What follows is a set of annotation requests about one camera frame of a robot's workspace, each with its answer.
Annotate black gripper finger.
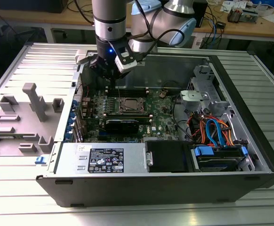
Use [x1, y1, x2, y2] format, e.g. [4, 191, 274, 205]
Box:
[89, 57, 117, 89]

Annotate silver CPU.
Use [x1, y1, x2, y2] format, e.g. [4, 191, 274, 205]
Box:
[125, 98, 140, 110]

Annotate CPU socket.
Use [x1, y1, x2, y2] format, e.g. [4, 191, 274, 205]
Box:
[119, 97, 147, 114]

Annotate pale grey case latch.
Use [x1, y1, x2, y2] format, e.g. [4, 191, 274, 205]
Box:
[75, 49, 93, 65]

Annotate green RAM stick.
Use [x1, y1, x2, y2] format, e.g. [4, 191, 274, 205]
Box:
[105, 113, 153, 125]

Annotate black graphics card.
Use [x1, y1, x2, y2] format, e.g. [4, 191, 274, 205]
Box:
[104, 119, 140, 135]

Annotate green motherboard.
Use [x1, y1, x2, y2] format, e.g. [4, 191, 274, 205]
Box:
[80, 87, 188, 144]

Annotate large black box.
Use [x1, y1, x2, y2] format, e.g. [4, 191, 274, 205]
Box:
[0, 0, 68, 14]

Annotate grey parts rack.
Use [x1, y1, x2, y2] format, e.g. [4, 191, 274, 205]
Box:
[0, 82, 64, 157]

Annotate black office chair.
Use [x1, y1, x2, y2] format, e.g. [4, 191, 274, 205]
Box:
[0, 20, 46, 78]

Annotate silver drive cage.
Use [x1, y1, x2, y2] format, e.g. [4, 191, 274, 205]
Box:
[186, 65, 222, 95]

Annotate silver power supply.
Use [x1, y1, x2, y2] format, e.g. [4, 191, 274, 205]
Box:
[54, 142, 149, 175]

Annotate small black box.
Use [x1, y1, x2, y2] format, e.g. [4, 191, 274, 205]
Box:
[193, 0, 209, 28]

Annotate black open PC case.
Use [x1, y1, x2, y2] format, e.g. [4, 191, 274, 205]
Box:
[35, 48, 274, 208]

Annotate white printed paper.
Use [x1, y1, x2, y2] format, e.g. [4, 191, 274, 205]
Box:
[221, 0, 248, 12]

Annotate hard disk in blue carrier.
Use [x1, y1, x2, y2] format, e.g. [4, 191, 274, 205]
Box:
[192, 145, 249, 172]

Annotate wooden desk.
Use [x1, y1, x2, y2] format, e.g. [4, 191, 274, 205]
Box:
[0, 0, 274, 44]

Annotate grey electronic device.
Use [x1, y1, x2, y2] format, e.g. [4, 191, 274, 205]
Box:
[242, 7, 260, 24]

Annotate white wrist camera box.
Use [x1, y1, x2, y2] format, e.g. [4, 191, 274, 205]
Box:
[114, 47, 137, 73]

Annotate thin dark fan cable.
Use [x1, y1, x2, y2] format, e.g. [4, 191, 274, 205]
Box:
[162, 81, 181, 91]

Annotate long black cable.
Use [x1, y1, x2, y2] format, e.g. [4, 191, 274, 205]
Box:
[173, 94, 194, 142]

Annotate silver metal bracket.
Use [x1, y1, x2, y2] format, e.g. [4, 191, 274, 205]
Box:
[179, 90, 210, 108]

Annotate orange wire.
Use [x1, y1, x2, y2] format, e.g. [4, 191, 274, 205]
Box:
[195, 115, 208, 143]
[218, 120, 235, 145]

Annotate blue wire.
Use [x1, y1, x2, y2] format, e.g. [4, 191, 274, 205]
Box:
[205, 119, 225, 148]

